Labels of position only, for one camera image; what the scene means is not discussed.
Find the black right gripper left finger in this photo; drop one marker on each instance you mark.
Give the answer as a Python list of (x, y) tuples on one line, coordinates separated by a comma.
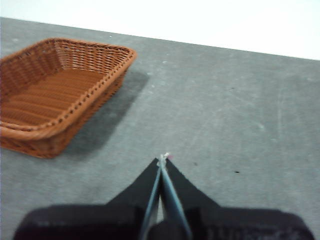
[(100, 220)]

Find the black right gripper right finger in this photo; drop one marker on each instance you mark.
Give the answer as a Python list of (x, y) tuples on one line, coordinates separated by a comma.
[(225, 222)]

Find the brown wicker basket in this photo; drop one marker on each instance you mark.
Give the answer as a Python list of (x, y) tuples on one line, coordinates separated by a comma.
[(50, 95)]

